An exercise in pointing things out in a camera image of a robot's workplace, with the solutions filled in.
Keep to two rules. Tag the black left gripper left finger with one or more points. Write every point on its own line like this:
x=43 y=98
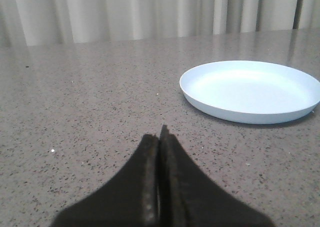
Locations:
x=128 y=199

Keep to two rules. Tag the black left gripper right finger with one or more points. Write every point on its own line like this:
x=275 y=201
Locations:
x=189 y=198

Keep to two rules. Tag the light blue round plate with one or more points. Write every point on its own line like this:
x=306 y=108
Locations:
x=250 y=92

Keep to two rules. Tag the white pleated curtain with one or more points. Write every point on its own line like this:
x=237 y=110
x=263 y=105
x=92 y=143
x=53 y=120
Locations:
x=44 y=22

